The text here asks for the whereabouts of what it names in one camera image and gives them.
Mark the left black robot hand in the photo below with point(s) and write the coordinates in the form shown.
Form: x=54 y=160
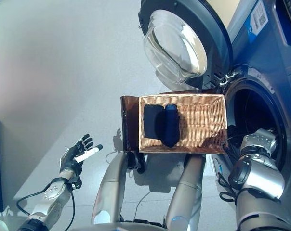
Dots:
x=69 y=158

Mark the blue garment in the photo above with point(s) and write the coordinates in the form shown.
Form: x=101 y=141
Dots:
x=170 y=125

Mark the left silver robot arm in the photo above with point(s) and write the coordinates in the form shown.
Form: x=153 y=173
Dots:
x=49 y=199

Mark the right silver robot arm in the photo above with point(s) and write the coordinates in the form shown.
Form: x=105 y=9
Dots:
x=263 y=173

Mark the round glass washing machine door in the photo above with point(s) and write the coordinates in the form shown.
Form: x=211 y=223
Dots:
x=213 y=31

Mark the grey front-load washing machine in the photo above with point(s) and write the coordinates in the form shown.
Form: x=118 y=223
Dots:
x=263 y=79

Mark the left silver robot leg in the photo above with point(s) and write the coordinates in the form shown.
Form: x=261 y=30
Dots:
x=111 y=183

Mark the silver robot leg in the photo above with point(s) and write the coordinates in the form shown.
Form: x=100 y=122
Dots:
x=111 y=183
x=186 y=187

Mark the glossy brown wooden stool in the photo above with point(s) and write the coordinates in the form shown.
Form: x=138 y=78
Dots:
x=131 y=120

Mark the grey robot torso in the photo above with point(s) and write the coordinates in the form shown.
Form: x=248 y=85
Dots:
x=123 y=227

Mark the black folded garment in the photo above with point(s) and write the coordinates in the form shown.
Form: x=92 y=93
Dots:
x=152 y=122

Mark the right silver robot leg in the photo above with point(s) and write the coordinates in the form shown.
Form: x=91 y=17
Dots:
x=186 y=187

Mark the rectangular wicker laundry basket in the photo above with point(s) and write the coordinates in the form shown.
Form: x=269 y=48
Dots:
x=201 y=115

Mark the small blue round sticker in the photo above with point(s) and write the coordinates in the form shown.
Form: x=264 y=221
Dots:
x=220 y=166

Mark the white counter cabinet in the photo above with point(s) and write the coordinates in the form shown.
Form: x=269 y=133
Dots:
x=222 y=9

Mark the blue white energy label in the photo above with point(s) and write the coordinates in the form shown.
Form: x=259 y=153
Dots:
x=257 y=20

